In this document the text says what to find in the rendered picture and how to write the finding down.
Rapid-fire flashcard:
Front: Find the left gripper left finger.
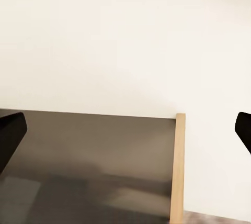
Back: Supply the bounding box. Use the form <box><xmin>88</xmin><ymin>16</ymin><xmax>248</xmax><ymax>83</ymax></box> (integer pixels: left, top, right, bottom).
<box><xmin>0</xmin><ymin>112</ymin><xmax>27</xmax><ymax>175</ymax></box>

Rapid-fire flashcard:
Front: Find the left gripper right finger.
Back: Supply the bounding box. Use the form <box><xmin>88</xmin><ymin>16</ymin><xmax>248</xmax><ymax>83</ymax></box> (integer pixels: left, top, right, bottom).
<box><xmin>235</xmin><ymin>112</ymin><xmax>251</xmax><ymax>153</ymax></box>

